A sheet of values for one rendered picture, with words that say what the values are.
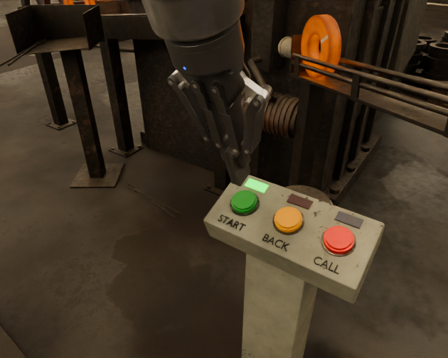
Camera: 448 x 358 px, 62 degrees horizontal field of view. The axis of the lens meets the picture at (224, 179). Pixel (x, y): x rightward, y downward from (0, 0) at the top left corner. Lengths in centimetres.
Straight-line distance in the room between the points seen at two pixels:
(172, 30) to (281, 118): 82
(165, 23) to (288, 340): 53
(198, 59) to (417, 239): 132
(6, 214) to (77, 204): 27
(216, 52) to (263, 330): 49
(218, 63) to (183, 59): 3
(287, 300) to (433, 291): 85
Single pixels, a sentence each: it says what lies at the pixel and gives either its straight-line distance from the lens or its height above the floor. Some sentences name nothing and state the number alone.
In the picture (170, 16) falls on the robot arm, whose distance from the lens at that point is 33.
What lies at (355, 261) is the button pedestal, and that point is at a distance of 52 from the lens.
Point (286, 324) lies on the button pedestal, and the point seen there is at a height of 42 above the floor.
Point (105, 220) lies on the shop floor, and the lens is 155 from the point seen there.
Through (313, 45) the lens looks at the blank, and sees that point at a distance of 107.
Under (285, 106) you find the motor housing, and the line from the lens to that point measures 114.
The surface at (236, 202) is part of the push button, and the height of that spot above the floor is 61.
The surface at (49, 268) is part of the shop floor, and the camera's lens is 142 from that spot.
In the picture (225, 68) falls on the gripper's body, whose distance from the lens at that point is 37.
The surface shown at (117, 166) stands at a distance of 186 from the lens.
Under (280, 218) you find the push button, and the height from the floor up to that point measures 61.
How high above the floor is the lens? 95
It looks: 34 degrees down
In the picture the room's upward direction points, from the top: straight up
